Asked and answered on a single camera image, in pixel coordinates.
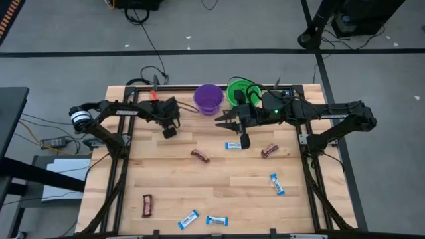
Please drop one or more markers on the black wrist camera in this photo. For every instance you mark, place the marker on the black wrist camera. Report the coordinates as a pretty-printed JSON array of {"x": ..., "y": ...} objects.
[
  {"x": 245, "y": 141},
  {"x": 169, "y": 132}
]

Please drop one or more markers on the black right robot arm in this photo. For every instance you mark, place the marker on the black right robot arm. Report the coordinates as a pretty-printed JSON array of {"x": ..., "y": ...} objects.
[{"x": 332, "y": 116}]

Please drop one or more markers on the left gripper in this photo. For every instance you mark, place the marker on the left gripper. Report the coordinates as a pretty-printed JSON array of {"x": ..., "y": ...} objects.
[{"x": 167, "y": 113}]

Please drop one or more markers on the green halloween bucket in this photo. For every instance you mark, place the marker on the green halloween bucket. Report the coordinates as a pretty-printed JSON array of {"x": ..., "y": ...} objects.
[{"x": 231, "y": 89}]

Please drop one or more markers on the brown candy bar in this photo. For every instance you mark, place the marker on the brown candy bar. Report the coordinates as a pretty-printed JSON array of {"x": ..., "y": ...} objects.
[
  {"x": 147, "y": 205},
  {"x": 200, "y": 155},
  {"x": 269, "y": 150}
]

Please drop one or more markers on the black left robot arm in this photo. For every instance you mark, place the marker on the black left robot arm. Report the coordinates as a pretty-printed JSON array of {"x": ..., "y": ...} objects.
[{"x": 126, "y": 112}]

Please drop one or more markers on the black stand pole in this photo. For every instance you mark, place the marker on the black stand pole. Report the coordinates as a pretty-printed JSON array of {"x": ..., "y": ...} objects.
[{"x": 307, "y": 38}]

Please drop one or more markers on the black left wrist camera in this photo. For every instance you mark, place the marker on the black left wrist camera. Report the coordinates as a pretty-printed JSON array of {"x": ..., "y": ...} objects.
[{"x": 169, "y": 132}]

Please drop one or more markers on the purple halloween bucket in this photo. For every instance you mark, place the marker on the purple halloween bucket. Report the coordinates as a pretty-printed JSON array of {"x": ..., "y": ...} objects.
[{"x": 208, "y": 99}]

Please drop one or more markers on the black floor box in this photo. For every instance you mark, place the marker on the black floor box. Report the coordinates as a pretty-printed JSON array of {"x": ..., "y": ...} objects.
[{"x": 139, "y": 3}]

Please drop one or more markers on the black power adapter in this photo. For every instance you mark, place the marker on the black power adapter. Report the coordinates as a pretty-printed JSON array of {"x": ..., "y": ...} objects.
[{"x": 53, "y": 142}]

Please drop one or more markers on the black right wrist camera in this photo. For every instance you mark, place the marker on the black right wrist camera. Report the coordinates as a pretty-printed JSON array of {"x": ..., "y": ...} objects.
[{"x": 245, "y": 141}]

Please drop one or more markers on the black mat orange stripes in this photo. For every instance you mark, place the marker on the black mat orange stripes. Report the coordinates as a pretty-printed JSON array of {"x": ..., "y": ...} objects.
[{"x": 6, "y": 20}]

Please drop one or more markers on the black equipment case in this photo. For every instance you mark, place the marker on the black equipment case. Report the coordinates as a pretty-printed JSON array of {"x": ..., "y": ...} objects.
[{"x": 365, "y": 13}]

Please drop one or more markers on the black desk beam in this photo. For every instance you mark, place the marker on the black desk beam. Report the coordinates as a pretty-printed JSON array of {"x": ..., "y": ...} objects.
[{"x": 40, "y": 173}]

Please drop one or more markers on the black desk top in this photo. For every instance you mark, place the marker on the black desk top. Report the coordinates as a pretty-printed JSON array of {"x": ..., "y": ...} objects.
[{"x": 10, "y": 113}]

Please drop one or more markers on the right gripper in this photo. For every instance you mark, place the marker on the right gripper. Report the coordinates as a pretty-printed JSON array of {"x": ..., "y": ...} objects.
[{"x": 250, "y": 114}]

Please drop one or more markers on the blue white candy bar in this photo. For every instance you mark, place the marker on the blue white candy bar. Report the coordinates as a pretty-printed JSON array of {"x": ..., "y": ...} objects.
[
  {"x": 277, "y": 184},
  {"x": 188, "y": 219},
  {"x": 217, "y": 220},
  {"x": 232, "y": 145}
]

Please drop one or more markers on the grey metal plate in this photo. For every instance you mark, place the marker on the grey metal plate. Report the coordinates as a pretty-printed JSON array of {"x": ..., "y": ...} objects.
[{"x": 66, "y": 179}]

